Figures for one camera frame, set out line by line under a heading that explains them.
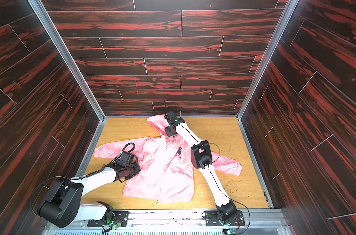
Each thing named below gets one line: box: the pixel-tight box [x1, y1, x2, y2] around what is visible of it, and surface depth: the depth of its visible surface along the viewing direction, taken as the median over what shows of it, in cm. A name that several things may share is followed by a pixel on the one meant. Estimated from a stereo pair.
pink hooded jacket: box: [93, 114, 243, 205], surface depth 90 cm
